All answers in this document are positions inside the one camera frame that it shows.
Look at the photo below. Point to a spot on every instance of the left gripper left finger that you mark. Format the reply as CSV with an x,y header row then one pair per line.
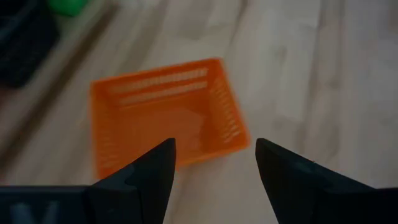
x,y
140,193

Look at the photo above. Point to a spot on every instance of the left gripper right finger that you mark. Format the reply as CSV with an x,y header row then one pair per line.
x,y
304,193

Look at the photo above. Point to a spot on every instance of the orange plastic slotted basket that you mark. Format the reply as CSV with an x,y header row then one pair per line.
x,y
161,124

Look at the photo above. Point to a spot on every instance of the black plastic slotted basket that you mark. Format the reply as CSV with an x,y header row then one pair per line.
x,y
21,46

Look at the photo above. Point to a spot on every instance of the green plastic slotted basket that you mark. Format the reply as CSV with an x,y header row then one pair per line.
x,y
66,6

